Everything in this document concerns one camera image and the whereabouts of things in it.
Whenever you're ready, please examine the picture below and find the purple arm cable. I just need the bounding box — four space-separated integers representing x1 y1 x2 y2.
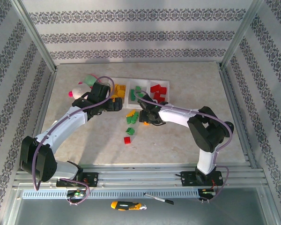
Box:
133 90 233 205
32 75 115 206

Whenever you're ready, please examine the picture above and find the orange and black screwdriver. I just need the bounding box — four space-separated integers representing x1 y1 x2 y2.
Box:
111 201 147 211

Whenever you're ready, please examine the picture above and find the grey slotted cable duct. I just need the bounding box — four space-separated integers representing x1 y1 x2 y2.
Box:
22 189 200 200

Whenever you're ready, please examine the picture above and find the white and pink plush toy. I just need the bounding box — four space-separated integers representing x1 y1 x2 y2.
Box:
68 83 93 99

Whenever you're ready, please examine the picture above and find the black marker pen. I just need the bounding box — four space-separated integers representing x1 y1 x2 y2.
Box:
144 192 175 205

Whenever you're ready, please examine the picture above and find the green and pink plush toy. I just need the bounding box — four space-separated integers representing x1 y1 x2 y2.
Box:
78 74 101 86

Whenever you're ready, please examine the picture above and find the aluminium side rail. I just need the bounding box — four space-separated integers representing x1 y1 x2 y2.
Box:
21 67 59 171
218 63 259 169

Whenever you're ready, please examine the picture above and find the aluminium frame post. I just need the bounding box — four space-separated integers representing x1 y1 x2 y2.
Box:
10 0 58 71
221 0 266 68

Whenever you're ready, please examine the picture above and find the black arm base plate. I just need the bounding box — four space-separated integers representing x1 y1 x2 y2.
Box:
55 172 99 188
179 171 224 187

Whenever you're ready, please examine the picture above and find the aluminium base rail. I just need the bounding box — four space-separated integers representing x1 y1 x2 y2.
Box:
11 164 270 188

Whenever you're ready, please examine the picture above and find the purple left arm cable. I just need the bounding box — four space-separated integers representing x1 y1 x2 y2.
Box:
32 75 115 206

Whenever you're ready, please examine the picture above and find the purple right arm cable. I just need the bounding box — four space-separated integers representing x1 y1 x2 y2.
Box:
133 90 233 205

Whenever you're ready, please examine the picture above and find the small green circuit board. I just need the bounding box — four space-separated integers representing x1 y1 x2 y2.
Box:
200 188 217 196
67 190 86 198

